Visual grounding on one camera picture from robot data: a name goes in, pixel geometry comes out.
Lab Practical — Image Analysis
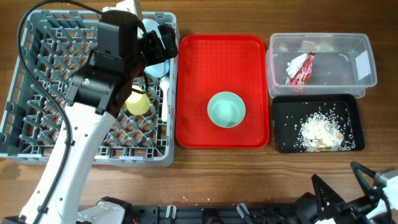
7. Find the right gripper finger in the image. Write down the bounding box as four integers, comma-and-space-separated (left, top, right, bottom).
311, 174, 345, 218
350, 161, 376, 196

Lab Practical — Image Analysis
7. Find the large light blue plate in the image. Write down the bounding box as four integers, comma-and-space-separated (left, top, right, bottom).
142, 18, 170, 78

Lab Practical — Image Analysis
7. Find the white plastic spoon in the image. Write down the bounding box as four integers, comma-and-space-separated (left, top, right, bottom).
160, 77, 170, 122

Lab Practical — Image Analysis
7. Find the yellow plastic cup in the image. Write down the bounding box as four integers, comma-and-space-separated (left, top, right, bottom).
125, 85, 150, 115

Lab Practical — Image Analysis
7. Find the red snack wrapper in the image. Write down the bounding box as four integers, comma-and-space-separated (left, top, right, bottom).
289, 52, 316, 93

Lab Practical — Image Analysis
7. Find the green bowl with food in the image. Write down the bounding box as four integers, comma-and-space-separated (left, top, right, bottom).
207, 91, 246, 128

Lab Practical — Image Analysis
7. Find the white napkin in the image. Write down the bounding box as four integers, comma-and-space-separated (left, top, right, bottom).
286, 53, 308, 85

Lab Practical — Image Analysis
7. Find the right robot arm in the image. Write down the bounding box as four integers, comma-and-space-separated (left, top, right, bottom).
290, 161, 392, 223

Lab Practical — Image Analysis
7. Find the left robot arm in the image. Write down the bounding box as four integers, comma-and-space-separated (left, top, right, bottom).
3, 10, 178, 223

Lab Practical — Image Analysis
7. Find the spilled rice food waste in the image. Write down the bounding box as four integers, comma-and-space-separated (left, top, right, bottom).
280, 101, 356, 152

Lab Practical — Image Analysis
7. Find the grey dishwasher rack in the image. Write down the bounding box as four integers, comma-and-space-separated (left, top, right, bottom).
1, 10, 178, 167

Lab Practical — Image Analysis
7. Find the black plastic tray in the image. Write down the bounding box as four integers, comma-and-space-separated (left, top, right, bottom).
272, 94, 365, 153

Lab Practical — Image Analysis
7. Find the red plastic tray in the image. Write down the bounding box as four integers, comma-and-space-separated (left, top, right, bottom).
175, 34, 271, 149

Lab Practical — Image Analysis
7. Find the clear plastic bin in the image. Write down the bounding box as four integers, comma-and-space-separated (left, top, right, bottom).
266, 32, 377, 98

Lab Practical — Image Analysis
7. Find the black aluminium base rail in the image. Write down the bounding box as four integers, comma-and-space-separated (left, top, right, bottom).
77, 203, 299, 224

